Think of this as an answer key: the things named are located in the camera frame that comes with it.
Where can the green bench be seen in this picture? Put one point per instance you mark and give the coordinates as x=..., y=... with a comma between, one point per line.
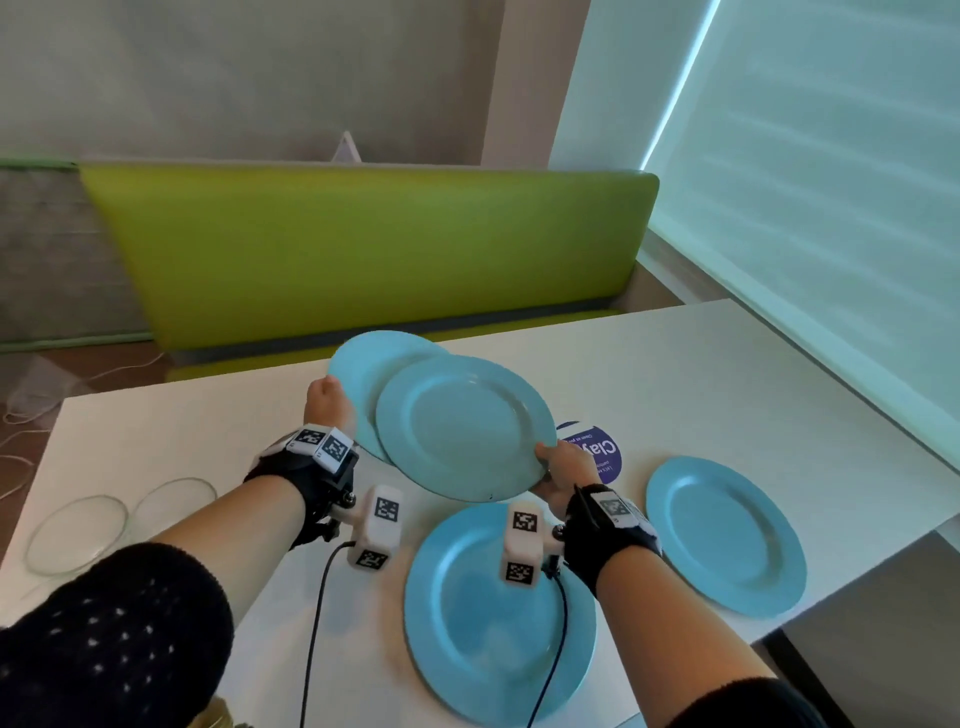
x=360, y=255

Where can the white roller blind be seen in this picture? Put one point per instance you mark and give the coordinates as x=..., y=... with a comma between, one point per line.
x=825, y=187

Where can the black knitted sleeve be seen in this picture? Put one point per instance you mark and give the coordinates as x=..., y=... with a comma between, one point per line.
x=750, y=709
x=112, y=637

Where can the person's right hand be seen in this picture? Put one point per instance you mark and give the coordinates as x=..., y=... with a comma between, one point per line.
x=574, y=469

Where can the white sign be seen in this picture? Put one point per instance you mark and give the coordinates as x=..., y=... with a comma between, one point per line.
x=347, y=150

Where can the clear drinking glass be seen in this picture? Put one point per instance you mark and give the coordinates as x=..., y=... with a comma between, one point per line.
x=172, y=506
x=75, y=532

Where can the blue plate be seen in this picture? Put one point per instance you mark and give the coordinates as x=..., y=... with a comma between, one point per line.
x=724, y=536
x=465, y=427
x=480, y=622
x=367, y=367

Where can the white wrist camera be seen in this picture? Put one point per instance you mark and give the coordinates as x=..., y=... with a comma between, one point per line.
x=379, y=525
x=521, y=547

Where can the person's right forearm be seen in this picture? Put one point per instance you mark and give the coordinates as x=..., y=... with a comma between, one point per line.
x=660, y=622

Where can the blue round sticker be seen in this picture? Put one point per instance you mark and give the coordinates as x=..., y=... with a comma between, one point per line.
x=604, y=450

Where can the person's left forearm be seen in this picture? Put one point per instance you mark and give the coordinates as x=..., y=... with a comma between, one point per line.
x=225, y=540

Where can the person's left hand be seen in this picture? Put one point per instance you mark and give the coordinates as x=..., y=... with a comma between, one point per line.
x=326, y=405

